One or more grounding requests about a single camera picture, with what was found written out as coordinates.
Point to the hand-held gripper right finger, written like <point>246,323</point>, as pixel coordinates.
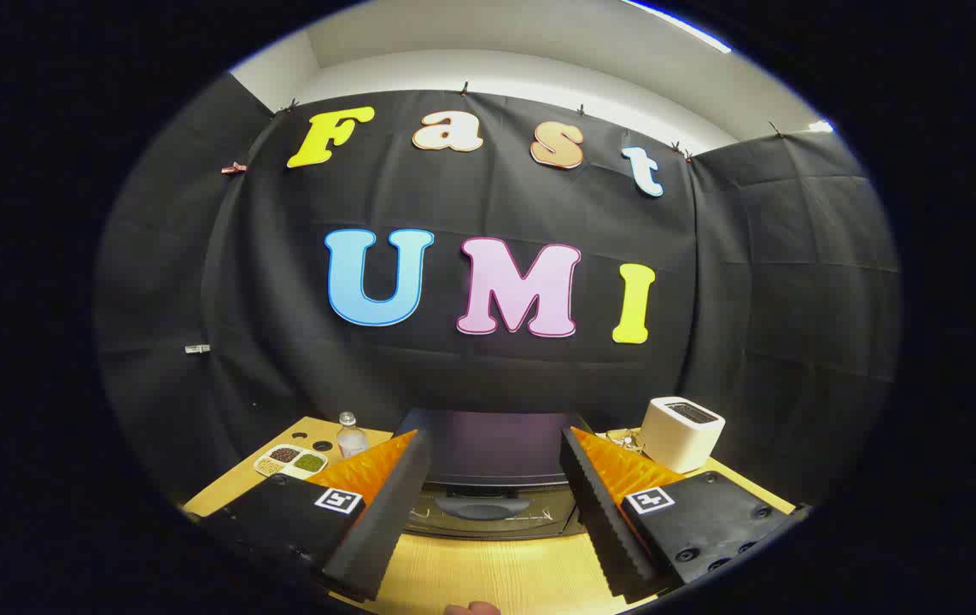
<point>599,521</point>

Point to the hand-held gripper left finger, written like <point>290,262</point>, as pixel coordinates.
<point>385,521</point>

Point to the black toaster oven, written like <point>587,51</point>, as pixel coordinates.
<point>488,444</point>

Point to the white pop-up toaster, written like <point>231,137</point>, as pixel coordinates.
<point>675,440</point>

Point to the clear plastic bottle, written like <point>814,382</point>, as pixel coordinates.
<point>351,442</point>

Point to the glass utensil holder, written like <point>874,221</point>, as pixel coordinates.
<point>628,440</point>

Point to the white divided dish of beans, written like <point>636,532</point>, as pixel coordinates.
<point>291,461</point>

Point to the black backdrop cloth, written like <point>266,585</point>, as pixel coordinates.
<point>496,196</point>

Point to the pink cloth clip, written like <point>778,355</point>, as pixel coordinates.
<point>233,168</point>

